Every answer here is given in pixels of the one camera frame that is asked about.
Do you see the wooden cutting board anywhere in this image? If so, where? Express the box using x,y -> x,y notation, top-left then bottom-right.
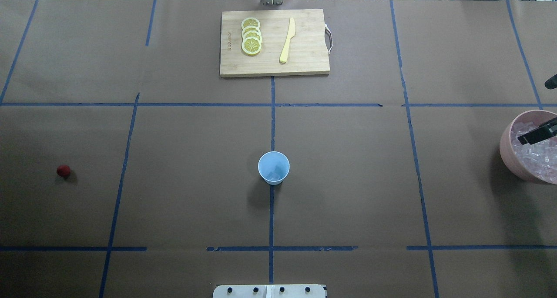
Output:
220,9 -> 330,78

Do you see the clear ice cubes pile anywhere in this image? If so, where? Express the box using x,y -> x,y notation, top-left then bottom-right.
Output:
510,121 -> 557,183

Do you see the white camera post with base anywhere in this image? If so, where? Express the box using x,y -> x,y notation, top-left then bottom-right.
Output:
212,284 -> 328,298

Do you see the lemon slice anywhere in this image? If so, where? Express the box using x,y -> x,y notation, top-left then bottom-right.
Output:
242,30 -> 262,42
242,26 -> 261,39
241,38 -> 262,56
241,17 -> 261,29

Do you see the red strawberry on table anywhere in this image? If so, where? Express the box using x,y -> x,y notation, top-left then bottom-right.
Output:
56,164 -> 71,179

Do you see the pink bowl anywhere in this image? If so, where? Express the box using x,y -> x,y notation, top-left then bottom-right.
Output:
499,110 -> 556,184

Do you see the yellow plastic knife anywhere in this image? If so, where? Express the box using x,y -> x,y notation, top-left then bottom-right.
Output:
279,18 -> 296,64

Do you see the light blue cup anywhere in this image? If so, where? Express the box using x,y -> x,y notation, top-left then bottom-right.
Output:
257,151 -> 290,185

